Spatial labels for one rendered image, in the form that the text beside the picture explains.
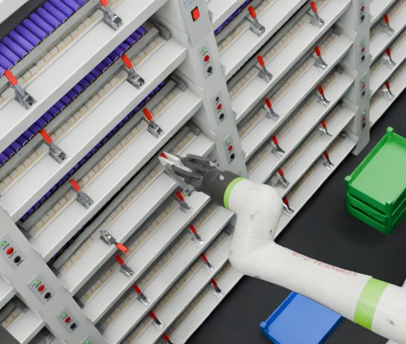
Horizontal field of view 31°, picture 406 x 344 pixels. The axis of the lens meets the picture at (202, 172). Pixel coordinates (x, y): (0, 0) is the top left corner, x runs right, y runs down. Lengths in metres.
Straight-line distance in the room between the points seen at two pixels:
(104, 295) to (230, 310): 0.79
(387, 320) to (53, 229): 0.83
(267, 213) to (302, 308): 1.10
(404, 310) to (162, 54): 0.84
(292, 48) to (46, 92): 0.99
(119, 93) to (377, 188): 1.38
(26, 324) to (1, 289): 0.20
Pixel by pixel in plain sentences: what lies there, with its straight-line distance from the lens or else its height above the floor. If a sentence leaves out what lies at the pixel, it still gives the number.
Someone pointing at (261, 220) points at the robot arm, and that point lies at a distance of 1.78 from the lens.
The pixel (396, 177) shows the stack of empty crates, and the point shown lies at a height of 0.16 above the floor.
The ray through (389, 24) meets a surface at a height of 0.50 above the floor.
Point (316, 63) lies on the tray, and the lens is 2.54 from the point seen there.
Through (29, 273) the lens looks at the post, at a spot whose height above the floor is 1.09.
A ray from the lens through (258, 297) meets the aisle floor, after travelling 2.87.
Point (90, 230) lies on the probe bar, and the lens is 2.04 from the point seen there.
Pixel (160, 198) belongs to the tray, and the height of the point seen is 0.89.
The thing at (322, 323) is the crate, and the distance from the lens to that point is 2.80.
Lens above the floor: 2.59
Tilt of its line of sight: 54 degrees down
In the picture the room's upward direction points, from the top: 18 degrees counter-clockwise
